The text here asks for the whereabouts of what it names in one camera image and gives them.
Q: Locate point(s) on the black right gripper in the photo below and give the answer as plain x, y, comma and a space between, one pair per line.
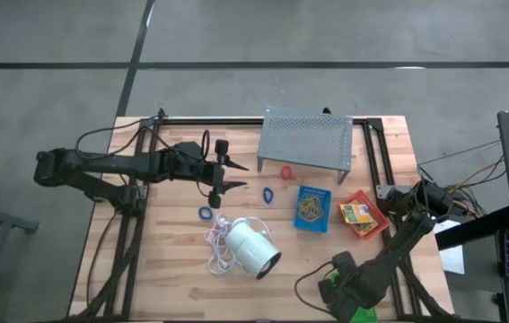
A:
337, 291

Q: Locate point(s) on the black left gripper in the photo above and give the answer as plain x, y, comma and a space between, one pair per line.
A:
200, 168

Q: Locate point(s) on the green plastic basket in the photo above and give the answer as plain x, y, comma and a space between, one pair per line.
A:
366, 315

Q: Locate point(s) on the blue spiral wrist coil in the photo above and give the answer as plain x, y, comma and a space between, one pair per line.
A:
200, 213
264, 195

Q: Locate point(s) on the orange spiral wrist coil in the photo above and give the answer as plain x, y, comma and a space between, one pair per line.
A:
282, 172

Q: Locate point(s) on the yellow and green card box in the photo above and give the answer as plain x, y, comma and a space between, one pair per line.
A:
368, 229

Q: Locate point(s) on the white spotlight lamp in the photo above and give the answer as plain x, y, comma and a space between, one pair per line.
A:
249, 244

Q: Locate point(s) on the grey perforated metal shelf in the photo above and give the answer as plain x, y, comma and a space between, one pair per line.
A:
305, 139

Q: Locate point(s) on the long yellow rubber band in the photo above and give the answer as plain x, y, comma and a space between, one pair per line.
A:
310, 204

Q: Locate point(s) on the blue plastic basket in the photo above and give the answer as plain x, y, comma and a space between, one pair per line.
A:
321, 193

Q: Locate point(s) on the orange plastic basket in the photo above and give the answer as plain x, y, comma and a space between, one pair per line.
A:
373, 202

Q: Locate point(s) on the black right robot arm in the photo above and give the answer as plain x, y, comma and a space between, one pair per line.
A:
404, 242

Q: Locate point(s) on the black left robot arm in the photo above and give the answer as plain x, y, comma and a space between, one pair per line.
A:
101, 163

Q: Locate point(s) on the black side desk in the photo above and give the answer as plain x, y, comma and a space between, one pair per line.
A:
469, 231

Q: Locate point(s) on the white paper sheet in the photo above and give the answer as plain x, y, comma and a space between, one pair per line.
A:
451, 260

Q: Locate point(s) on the black aluminium rig frame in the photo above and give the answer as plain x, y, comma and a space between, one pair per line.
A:
245, 121

